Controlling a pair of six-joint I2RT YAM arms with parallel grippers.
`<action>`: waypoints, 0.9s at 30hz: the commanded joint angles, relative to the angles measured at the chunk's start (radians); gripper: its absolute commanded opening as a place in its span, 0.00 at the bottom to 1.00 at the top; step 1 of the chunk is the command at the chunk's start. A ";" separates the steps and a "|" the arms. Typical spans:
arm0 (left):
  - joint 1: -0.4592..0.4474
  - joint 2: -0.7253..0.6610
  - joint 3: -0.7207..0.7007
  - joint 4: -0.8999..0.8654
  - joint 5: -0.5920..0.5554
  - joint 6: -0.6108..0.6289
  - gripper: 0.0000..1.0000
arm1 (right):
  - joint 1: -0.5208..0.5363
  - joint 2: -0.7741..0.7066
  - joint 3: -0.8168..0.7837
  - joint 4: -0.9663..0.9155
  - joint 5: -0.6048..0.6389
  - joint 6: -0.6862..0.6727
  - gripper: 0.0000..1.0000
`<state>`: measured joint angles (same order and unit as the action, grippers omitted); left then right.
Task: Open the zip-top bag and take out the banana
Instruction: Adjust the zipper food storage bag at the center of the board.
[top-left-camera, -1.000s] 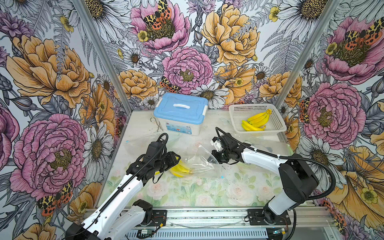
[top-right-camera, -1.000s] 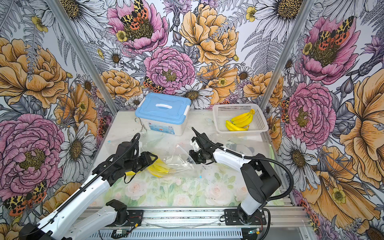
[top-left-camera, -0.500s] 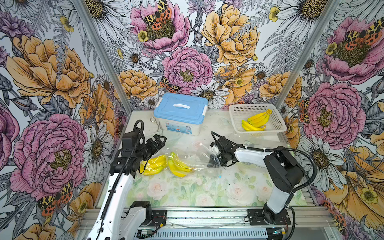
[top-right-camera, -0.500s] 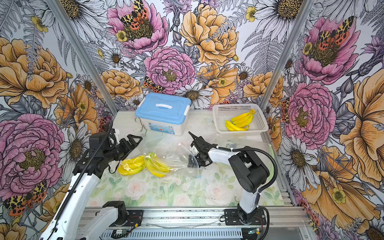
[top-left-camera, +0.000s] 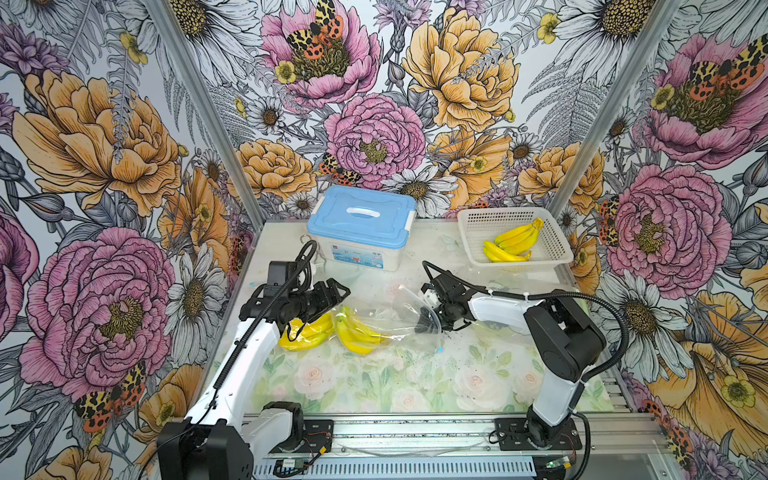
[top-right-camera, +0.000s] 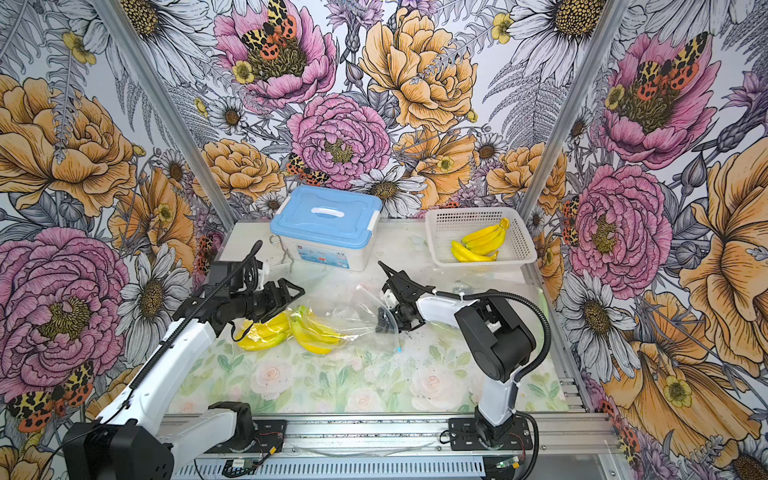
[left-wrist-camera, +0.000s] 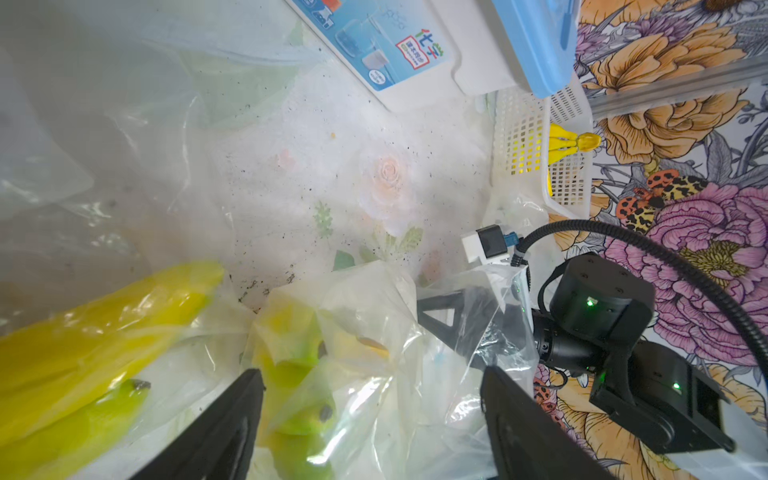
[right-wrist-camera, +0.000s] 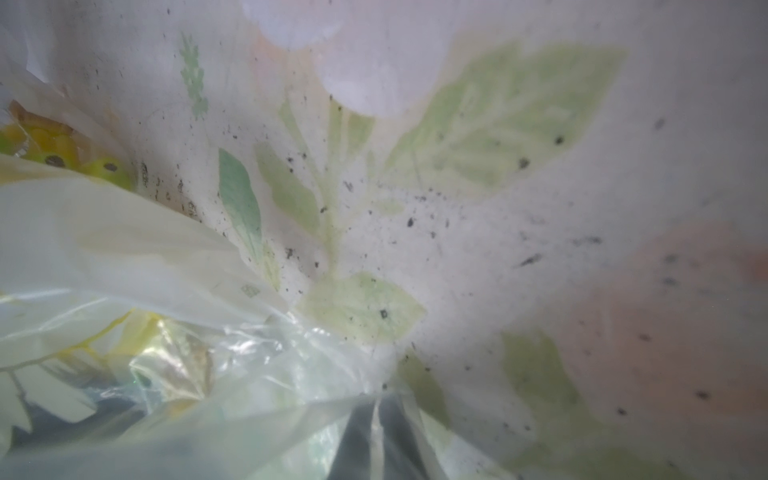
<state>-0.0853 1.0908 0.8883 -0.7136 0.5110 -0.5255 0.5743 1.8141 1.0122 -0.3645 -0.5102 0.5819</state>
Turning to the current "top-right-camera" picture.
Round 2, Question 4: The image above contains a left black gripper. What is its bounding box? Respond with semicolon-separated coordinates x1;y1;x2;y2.
231;279;304;324

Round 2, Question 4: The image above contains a panda print zip-top bag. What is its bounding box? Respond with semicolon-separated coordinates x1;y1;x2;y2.
431;269;550;349

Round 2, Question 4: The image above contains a clear zip-top bag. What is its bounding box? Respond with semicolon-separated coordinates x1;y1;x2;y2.
263;275;403;358

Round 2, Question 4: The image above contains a single yellow banana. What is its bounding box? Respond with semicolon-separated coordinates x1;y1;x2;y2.
451;241;498;263

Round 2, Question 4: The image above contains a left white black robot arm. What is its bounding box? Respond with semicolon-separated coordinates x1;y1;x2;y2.
61;257;305;479

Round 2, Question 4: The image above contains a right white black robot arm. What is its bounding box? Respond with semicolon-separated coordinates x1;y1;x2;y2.
377;261;552;449

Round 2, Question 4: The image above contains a yellow banana bunch small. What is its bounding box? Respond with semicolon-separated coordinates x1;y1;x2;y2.
288;306;347;355

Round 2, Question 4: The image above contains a blue lid storage box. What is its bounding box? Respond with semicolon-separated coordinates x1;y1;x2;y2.
270;185;383;271

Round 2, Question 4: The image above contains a white plastic basket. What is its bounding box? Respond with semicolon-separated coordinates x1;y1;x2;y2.
425;207;537;272

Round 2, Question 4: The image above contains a small green circuit board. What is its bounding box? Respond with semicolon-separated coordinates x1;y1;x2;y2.
221;459;258;479

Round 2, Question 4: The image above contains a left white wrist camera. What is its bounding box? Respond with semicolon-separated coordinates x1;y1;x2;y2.
257;260;291;285

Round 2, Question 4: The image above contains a metal wire clip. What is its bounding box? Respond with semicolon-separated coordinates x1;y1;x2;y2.
269;235;293;264

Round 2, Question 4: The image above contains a left black corrugated cable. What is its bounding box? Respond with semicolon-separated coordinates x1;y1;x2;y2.
128;239;265;391

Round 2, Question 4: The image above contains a black corrugated cable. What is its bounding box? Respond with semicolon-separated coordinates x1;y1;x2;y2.
128;239;265;391
377;260;552;385

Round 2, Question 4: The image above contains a right black corrugated cable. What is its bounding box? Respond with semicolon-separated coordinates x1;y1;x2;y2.
377;260;552;385

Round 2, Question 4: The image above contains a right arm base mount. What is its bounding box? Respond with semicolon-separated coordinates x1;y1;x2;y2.
441;417;534;452

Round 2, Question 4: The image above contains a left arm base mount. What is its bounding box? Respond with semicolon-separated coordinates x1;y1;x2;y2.
206;419;288;455

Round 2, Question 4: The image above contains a left aluminium corner post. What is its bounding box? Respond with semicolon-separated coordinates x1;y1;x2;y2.
94;1;237;231

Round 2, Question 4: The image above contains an aluminium corner post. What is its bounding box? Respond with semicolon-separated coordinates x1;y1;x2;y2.
94;1;237;231
517;0;631;217

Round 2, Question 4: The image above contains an aluminium front rail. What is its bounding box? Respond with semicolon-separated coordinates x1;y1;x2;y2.
160;412;633;479

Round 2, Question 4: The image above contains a right aluminium corner post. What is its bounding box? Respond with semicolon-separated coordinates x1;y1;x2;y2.
517;0;631;217

